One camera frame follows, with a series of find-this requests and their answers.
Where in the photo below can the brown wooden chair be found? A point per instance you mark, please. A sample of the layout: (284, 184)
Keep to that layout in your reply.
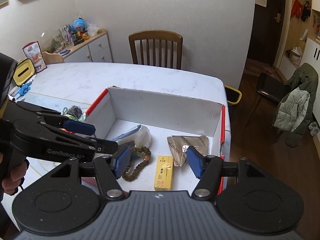
(160, 48)

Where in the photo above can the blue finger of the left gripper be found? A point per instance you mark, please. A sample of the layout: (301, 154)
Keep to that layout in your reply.
(79, 127)

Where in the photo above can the person's left hand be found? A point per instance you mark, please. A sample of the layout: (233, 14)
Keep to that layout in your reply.
(10, 185)

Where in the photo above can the white sideboard cabinet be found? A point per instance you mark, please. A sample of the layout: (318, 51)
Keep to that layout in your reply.
(95, 49)

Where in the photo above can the red snack package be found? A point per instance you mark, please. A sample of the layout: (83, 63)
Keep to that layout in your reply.
(32, 51)

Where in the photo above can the orange red figurine keychain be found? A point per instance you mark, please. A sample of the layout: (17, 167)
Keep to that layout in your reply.
(63, 129)

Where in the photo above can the yellow-rimmed trash bin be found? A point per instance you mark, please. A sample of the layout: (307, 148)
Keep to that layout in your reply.
(233, 95)

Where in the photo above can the black dining chair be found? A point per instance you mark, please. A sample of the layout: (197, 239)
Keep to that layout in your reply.
(270, 89)

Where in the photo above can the white wall cabinet unit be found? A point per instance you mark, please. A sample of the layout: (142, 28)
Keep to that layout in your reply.
(299, 42)

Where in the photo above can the green jacket on chair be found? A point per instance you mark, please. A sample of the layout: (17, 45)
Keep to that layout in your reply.
(294, 112)

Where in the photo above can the yellow small carton box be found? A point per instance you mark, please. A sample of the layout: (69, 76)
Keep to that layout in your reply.
(164, 171)

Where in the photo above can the bag of black small parts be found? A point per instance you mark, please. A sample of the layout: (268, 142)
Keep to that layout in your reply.
(75, 112)

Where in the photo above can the blue globe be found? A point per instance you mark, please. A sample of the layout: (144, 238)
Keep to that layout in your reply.
(78, 25)

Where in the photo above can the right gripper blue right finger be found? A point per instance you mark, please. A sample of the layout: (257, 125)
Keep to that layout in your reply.
(208, 170)

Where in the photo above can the yellow tissue box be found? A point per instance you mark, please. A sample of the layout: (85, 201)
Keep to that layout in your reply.
(24, 71)

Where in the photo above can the silver foil snack bag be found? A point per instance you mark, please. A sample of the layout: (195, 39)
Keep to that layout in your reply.
(178, 145)

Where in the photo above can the light wooden child chair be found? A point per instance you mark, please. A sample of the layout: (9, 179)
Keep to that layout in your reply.
(52, 58)

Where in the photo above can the red cardboard shoe box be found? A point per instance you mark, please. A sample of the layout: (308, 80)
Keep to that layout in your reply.
(117, 110)

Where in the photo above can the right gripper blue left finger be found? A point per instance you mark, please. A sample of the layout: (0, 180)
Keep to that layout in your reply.
(108, 170)

